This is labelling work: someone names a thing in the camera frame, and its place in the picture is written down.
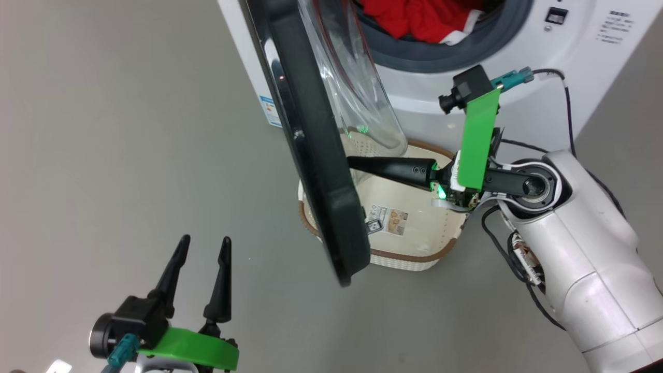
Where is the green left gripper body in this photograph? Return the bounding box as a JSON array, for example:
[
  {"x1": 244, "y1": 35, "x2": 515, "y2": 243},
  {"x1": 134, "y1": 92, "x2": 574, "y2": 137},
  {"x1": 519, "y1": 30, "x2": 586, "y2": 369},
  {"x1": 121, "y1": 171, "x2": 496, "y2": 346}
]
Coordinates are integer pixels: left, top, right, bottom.
[{"x1": 137, "y1": 322, "x2": 240, "y2": 371}]

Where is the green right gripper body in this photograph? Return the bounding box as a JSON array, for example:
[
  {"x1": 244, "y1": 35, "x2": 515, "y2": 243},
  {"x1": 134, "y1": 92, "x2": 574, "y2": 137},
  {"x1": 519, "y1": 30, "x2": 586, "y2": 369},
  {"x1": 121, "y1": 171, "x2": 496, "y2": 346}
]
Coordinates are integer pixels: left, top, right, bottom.
[{"x1": 430, "y1": 87, "x2": 502, "y2": 209}]

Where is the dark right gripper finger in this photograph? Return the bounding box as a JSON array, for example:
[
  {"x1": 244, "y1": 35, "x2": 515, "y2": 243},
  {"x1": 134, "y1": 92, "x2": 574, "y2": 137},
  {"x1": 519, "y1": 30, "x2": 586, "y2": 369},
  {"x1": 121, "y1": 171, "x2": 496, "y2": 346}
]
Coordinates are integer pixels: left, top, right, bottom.
[{"x1": 347, "y1": 156, "x2": 437, "y2": 188}]

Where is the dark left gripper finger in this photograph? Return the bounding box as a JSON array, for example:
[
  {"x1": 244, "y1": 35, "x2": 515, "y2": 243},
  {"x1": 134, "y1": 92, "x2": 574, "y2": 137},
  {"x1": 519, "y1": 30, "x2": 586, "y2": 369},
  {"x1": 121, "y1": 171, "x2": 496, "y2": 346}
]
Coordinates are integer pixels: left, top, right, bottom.
[
  {"x1": 148, "y1": 234, "x2": 191, "y2": 318},
  {"x1": 203, "y1": 237, "x2": 232, "y2": 324}
]

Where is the black round glass washer door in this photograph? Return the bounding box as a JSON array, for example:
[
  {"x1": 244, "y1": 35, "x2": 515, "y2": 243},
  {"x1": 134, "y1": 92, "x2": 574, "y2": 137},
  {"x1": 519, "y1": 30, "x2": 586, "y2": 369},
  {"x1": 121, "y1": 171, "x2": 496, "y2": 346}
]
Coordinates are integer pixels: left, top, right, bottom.
[{"x1": 243, "y1": 0, "x2": 408, "y2": 288}]

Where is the red garment white trim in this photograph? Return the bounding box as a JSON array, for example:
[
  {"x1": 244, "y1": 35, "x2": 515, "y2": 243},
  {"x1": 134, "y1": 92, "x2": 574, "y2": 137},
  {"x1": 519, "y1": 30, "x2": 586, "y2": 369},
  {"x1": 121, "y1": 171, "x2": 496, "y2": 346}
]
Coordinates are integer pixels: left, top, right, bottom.
[{"x1": 360, "y1": 0, "x2": 485, "y2": 45}]

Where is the paper label inside basket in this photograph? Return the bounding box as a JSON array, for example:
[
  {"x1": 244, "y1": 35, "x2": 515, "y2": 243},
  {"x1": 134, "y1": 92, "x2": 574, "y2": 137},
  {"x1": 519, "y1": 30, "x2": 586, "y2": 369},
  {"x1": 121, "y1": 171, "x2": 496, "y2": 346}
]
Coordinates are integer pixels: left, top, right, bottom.
[{"x1": 364, "y1": 205, "x2": 410, "y2": 237}]

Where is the cream laundry basket brown rim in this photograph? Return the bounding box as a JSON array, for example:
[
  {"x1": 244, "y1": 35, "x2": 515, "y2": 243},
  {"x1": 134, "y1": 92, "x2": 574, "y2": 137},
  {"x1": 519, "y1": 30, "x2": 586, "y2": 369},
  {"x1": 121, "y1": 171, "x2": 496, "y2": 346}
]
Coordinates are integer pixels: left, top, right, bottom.
[{"x1": 298, "y1": 127, "x2": 469, "y2": 271}]

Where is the white front-load washing machine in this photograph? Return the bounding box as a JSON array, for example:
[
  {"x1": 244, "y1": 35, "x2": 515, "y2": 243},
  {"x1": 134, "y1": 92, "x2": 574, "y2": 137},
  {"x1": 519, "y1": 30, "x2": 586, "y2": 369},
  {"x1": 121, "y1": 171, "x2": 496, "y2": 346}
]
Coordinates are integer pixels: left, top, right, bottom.
[{"x1": 218, "y1": 0, "x2": 663, "y2": 156}]

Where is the blue white energy label sticker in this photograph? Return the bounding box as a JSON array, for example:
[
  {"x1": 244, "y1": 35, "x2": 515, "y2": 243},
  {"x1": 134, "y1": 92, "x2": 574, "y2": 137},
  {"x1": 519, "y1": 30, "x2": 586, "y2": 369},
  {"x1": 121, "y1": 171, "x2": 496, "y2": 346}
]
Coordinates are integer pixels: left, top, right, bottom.
[{"x1": 259, "y1": 95, "x2": 283, "y2": 128}]

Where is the black cable teal plug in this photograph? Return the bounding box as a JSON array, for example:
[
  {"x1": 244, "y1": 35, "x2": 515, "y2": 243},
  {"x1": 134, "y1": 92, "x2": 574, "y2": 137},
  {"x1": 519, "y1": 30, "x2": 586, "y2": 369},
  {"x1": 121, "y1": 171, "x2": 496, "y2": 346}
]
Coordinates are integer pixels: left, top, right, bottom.
[
  {"x1": 101, "y1": 334, "x2": 141, "y2": 373},
  {"x1": 491, "y1": 66, "x2": 576, "y2": 156}
]

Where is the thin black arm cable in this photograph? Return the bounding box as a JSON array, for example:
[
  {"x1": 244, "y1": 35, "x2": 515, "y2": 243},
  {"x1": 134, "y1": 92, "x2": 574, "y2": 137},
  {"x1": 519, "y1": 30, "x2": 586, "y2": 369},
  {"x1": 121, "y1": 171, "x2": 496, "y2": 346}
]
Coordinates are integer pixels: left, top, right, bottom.
[{"x1": 481, "y1": 206, "x2": 568, "y2": 332}]

